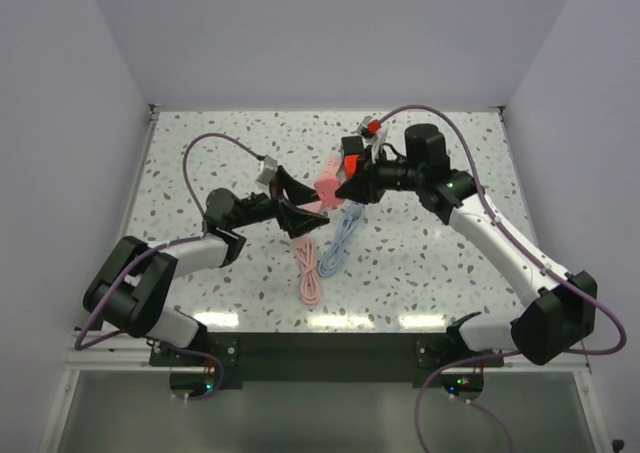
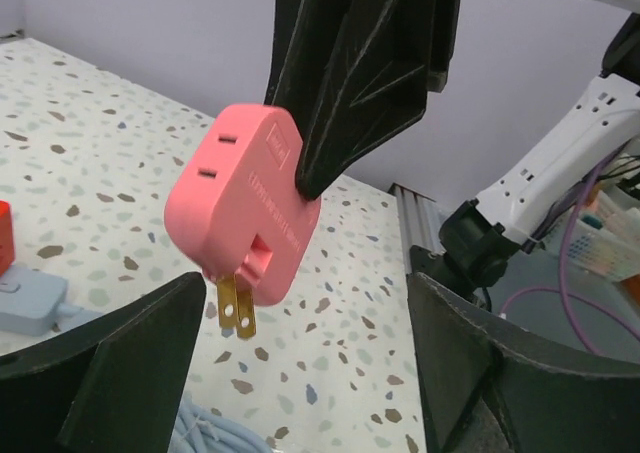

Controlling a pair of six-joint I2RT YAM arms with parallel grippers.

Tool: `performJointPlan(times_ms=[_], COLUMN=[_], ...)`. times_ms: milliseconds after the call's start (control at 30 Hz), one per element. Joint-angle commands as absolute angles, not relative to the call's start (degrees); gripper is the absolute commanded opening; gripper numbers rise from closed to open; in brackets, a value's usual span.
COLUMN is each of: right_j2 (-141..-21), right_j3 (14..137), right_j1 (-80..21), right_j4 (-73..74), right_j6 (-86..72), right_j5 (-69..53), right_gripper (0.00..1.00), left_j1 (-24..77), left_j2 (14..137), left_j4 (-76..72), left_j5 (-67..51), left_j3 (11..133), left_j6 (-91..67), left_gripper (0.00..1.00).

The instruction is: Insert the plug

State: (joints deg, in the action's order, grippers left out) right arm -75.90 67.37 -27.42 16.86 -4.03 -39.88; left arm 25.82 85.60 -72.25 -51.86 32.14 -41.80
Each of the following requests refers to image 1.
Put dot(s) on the pink power strip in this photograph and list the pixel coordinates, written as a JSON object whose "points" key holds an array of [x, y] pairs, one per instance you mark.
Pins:
{"points": [[331, 167]]}

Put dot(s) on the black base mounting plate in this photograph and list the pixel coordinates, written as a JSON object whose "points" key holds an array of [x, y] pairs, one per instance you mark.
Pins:
{"points": [[234, 379]]}

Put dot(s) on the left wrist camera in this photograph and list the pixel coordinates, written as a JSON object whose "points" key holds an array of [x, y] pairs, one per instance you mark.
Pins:
{"points": [[268, 168]]}

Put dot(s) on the red cube plug adapter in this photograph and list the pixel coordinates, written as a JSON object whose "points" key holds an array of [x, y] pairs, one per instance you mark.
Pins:
{"points": [[350, 165]]}

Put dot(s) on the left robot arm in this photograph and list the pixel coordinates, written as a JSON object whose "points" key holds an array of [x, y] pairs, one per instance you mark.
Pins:
{"points": [[131, 288]]}

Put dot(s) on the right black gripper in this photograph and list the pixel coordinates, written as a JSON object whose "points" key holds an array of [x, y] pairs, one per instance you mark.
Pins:
{"points": [[364, 186]]}

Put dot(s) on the aluminium frame rail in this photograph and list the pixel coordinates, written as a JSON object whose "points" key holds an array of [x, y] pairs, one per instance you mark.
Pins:
{"points": [[100, 353]]}

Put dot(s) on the black cube plug adapter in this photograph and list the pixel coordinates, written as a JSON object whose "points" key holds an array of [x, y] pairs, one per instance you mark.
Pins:
{"points": [[352, 145]]}

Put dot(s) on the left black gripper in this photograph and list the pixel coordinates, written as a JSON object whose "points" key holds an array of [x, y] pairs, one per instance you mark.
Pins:
{"points": [[295, 221]]}

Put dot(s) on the pink plug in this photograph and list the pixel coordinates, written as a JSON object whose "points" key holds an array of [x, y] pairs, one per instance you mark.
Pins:
{"points": [[326, 188]]}

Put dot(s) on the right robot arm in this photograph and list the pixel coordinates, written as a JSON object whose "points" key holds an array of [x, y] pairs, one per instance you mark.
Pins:
{"points": [[557, 309]]}

